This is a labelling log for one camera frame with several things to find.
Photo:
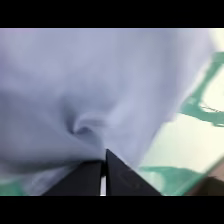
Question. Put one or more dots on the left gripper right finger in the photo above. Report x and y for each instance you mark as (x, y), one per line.
(123, 178)

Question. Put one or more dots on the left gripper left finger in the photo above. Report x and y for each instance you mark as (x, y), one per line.
(83, 180)

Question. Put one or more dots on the purple shirt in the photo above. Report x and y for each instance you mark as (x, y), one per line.
(100, 83)

